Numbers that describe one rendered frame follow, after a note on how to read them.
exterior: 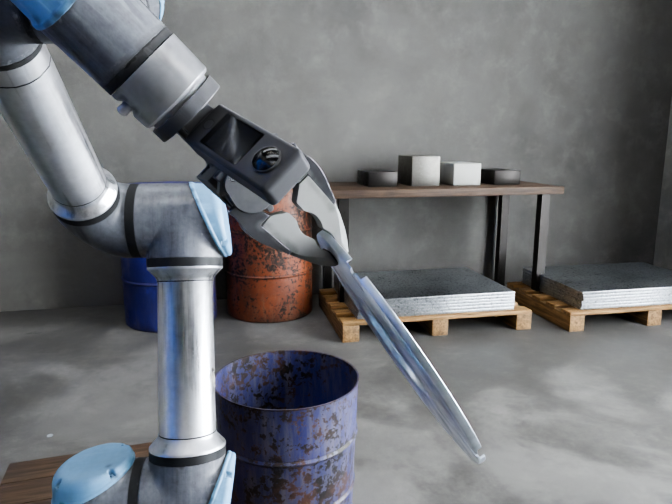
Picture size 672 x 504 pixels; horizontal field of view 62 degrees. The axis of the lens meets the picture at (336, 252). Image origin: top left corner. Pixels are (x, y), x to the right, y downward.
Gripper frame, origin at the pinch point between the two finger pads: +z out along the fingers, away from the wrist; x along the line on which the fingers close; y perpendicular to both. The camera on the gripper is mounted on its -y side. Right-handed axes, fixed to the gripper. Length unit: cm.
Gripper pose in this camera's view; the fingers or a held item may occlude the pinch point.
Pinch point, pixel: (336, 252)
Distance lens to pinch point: 56.3
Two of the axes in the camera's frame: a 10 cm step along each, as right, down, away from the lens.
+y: -4.0, -1.8, 9.0
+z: 6.5, 6.4, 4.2
